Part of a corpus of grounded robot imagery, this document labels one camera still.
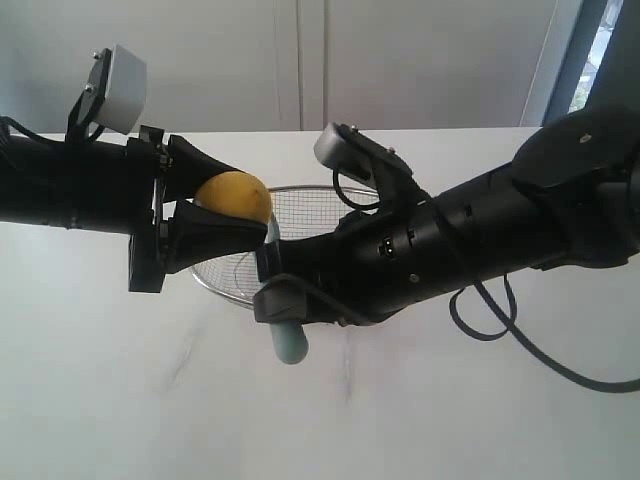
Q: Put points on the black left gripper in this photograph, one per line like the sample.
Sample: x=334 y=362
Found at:
x=194 y=234

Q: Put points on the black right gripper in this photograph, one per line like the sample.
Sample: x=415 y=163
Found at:
x=381 y=264

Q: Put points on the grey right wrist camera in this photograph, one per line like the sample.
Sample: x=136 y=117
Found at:
x=344 y=148

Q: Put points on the oval steel mesh basket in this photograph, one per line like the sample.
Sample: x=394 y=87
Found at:
x=299 y=211

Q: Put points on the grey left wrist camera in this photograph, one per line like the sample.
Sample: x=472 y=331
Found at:
x=113 y=97

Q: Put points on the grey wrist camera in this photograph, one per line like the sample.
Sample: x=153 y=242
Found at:
x=344 y=148
x=113 y=97

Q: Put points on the teal handled peeler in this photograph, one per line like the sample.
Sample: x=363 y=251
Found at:
x=289 y=342

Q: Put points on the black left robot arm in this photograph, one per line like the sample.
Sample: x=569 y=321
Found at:
x=86 y=186

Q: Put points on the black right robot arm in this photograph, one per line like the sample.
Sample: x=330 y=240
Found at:
x=569 y=197

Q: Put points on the yellow lemon with sticker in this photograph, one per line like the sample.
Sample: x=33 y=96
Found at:
x=236 y=194

